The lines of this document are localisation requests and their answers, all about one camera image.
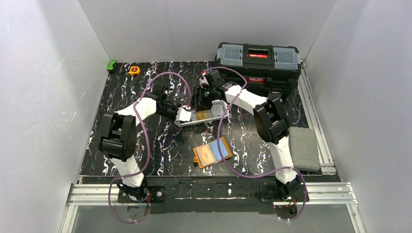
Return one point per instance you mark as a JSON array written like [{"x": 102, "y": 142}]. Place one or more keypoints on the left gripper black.
[{"x": 173, "y": 111}]

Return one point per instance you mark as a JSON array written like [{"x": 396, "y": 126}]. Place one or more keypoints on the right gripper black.
[{"x": 199, "y": 99}]

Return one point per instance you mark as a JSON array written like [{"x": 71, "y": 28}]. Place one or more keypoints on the white plastic basket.
[{"x": 194, "y": 117}]

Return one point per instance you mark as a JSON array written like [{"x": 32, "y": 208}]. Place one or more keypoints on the orange leather card holder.
[{"x": 220, "y": 150}]

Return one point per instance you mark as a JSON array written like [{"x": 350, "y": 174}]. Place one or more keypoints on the orange credit card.
[
  {"x": 202, "y": 115},
  {"x": 205, "y": 155}
]

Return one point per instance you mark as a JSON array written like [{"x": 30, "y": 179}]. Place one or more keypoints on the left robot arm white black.
[{"x": 118, "y": 132}]

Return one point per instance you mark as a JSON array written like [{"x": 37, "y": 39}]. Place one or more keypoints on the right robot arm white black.
[{"x": 272, "y": 125}]

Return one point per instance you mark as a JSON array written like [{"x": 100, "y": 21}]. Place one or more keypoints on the white patterned card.
[{"x": 218, "y": 110}]

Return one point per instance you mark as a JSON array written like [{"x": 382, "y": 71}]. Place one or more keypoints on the yellow tape measure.
[{"x": 134, "y": 71}]

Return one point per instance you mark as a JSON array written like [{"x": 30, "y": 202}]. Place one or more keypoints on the black red toolbox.
[{"x": 267, "y": 68}]

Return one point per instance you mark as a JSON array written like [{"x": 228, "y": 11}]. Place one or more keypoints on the green small object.
[{"x": 111, "y": 66}]

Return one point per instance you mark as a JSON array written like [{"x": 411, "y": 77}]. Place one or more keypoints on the grey plastic case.
[{"x": 304, "y": 149}]

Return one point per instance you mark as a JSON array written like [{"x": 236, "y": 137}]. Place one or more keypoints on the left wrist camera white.
[{"x": 184, "y": 114}]

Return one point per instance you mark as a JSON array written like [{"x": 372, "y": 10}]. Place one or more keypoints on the aluminium right rail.
[{"x": 312, "y": 116}]

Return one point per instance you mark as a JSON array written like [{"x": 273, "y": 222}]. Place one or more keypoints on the aluminium rail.
[
  {"x": 312, "y": 116},
  {"x": 318, "y": 193}
]

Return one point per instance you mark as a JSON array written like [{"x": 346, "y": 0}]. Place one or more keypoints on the aluminium front rail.
[{"x": 318, "y": 193}]

